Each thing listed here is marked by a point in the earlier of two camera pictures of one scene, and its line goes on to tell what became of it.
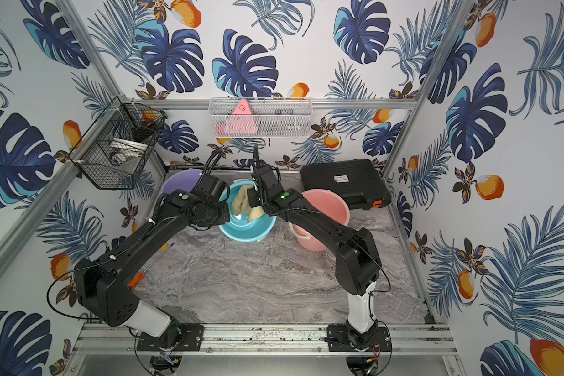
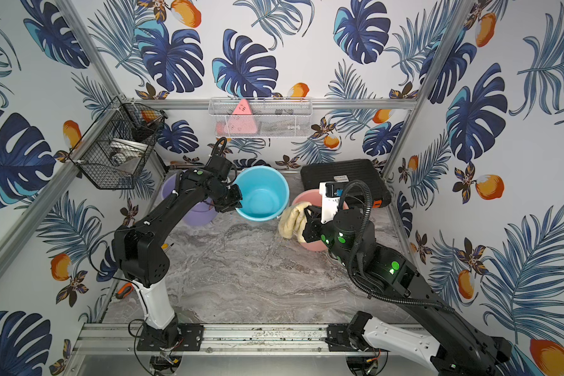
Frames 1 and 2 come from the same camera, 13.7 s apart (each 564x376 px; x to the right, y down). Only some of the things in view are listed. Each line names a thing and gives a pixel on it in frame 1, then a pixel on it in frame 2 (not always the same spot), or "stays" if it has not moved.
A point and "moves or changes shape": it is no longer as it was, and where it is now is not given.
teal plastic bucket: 239,228 moves or changes shape
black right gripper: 254,202 → 316,225
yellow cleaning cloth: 240,204 → 292,220
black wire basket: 114,148 stays
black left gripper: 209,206 → 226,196
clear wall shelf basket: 266,117 stays
